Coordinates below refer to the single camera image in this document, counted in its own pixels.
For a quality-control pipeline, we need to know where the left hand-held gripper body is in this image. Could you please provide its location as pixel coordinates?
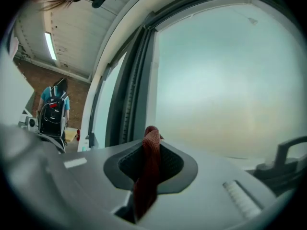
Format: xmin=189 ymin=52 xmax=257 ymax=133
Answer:
xmin=0 ymin=57 xmax=35 ymax=127

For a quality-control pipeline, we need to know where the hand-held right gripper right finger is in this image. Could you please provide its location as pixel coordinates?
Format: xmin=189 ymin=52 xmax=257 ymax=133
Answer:
xmin=138 ymin=139 xmax=277 ymax=230

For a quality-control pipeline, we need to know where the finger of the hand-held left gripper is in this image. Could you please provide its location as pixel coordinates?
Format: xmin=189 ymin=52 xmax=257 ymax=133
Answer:
xmin=35 ymin=130 xmax=67 ymax=154

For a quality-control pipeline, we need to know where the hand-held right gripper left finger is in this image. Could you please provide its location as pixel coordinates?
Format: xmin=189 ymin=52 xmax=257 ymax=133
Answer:
xmin=0 ymin=123 xmax=147 ymax=230

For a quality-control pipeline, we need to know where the dark red cloth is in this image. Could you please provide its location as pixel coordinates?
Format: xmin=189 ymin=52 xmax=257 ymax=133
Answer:
xmin=133 ymin=125 xmax=166 ymax=221

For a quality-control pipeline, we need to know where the light wooden table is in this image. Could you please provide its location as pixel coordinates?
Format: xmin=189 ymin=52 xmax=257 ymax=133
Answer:
xmin=65 ymin=127 xmax=81 ymax=143

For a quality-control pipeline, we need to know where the person's pink shirt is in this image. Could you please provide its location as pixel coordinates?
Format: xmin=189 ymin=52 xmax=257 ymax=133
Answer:
xmin=9 ymin=36 xmax=19 ymax=58

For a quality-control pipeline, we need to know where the ceiling tube light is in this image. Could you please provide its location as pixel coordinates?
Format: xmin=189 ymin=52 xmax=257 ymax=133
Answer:
xmin=44 ymin=32 xmax=58 ymax=61

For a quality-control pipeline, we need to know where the white-edged frosted window pane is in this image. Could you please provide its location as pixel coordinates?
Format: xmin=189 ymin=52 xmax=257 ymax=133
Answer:
xmin=153 ymin=3 xmax=300 ymax=160

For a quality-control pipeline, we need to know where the black window handle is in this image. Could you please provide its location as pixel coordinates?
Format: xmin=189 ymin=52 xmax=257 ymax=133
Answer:
xmin=253 ymin=136 xmax=307 ymax=184

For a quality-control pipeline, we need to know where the frosted window with dark frame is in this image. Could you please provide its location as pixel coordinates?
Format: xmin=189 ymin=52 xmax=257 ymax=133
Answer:
xmin=88 ymin=0 xmax=307 ymax=196

